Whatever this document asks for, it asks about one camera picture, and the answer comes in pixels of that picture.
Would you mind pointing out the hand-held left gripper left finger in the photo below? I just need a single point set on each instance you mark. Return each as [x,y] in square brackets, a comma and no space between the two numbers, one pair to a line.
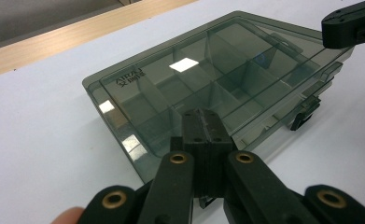
[197,140]

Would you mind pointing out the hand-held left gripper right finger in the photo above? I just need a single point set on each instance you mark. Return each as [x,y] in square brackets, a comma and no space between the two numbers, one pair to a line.
[217,143]

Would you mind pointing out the grey transparent compartment box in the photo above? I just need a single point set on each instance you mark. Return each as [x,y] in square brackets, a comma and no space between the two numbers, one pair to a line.
[220,68]

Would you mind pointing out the white table sheet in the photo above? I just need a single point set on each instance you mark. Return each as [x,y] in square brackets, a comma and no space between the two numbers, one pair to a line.
[30,140]

